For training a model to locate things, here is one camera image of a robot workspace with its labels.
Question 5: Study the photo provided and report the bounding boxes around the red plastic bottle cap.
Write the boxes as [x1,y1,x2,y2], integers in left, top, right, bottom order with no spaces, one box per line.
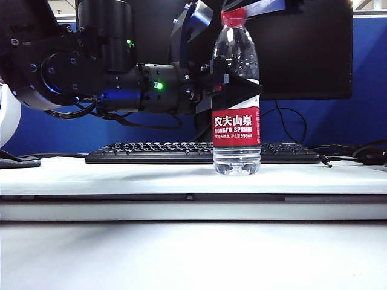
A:
[221,7,247,27]

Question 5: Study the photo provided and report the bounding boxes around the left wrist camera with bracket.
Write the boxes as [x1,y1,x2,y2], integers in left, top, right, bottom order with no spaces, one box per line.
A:
[169,0,216,72]

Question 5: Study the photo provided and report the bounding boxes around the black barrel plug cable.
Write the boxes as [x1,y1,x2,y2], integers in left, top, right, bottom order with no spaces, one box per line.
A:
[319,153,356,168]

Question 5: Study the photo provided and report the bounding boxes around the thin black monitor cable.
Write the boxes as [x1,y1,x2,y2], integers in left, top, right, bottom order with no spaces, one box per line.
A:
[259,100,308,145]

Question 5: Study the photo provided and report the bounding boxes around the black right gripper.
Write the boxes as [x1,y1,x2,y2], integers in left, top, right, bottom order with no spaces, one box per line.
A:
[222,0,304,16]

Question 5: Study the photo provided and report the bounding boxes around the black computer monitor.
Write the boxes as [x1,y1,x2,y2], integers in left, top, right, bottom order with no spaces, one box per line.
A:
[75,0,354,100]

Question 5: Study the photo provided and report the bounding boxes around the white desk fan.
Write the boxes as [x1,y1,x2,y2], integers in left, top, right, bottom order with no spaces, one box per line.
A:
[0,79,22,150]

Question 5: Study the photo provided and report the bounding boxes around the black keyboard cable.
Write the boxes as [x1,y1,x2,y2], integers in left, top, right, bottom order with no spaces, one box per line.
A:
[17,153,88,160]

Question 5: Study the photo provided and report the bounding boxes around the dark grey cloth shirt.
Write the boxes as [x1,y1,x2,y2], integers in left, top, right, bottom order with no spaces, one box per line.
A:
[0,149,42,169]

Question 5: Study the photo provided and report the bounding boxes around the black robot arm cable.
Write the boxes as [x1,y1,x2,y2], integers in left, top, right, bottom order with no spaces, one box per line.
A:
[44,101,184,131]

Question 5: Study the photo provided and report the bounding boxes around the clear plastic water bottle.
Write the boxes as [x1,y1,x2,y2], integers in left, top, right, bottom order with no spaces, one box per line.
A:
[212,22,262,176]

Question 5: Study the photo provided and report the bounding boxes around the black power adapter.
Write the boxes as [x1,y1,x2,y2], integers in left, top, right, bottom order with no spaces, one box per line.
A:
[363,153,387,166]

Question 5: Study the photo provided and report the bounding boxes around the black computer keyboard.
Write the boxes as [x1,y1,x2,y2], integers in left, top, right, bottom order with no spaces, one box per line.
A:
[84,141,320,166]

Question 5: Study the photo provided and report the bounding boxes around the black monitor stand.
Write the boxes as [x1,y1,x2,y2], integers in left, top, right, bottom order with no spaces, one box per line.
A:
[193,112,213,143]

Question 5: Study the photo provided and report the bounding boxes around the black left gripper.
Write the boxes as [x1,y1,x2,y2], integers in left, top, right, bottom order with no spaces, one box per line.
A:
[180,57,264,116]

